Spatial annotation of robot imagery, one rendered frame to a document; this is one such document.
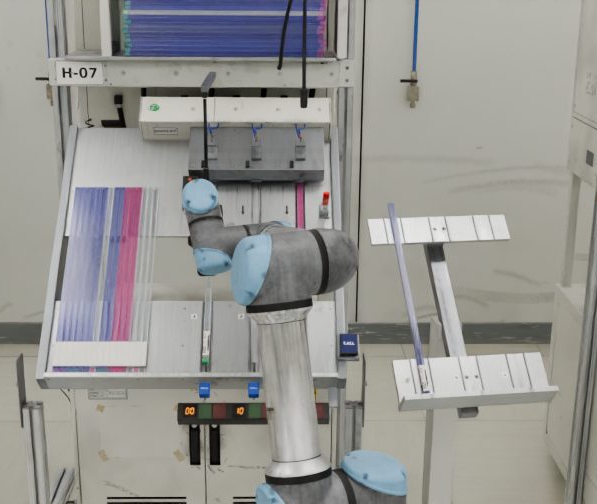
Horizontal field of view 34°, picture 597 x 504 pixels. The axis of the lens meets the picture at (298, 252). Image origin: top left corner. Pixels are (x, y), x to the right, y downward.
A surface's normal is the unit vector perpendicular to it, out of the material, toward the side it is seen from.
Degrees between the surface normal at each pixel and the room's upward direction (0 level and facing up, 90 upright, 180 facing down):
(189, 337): 43
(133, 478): 88
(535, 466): 0
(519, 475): 0
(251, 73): 90
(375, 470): 8
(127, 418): 90
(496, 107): 90
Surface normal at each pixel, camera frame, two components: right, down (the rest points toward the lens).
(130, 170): 0.02, -0.50
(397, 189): 0.02, 0.29
